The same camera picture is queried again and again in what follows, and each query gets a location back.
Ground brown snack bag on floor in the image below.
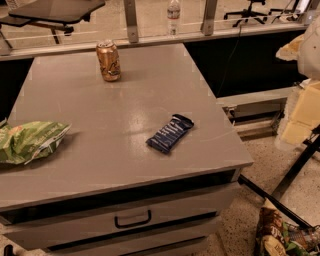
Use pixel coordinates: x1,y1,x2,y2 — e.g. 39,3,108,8
253,199,320,256

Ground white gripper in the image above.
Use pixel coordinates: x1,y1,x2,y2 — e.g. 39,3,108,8
275,79,320,151

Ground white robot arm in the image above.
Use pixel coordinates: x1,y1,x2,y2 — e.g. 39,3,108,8
275,17,320,150

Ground clear plastic water bottle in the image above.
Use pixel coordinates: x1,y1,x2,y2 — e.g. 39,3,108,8
167,0,181,36

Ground black metal stand legs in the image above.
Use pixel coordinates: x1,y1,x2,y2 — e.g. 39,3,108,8
238,125,320,228

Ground black drawer handle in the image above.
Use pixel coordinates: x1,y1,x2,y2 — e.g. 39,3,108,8
114,210,152,229

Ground black office chair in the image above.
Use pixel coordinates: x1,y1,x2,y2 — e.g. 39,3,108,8
223,0,267,27

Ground grey drawer cabinet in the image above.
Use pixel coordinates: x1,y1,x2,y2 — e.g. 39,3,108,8
0,44,252,256

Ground dark folding side table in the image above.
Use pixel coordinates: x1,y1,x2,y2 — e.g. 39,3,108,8
0,0,105,41

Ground grey metal railing frame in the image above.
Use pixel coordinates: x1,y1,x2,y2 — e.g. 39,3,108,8
0,0,320,62

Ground orange soda can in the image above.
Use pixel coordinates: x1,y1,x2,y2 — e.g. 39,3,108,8
96,40,121,82

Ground blue rxbar blueberry wrapper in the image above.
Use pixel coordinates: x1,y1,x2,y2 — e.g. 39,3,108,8
146,114,194,154

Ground green chip bag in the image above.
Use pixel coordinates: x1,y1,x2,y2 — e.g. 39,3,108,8
0,119,71,165

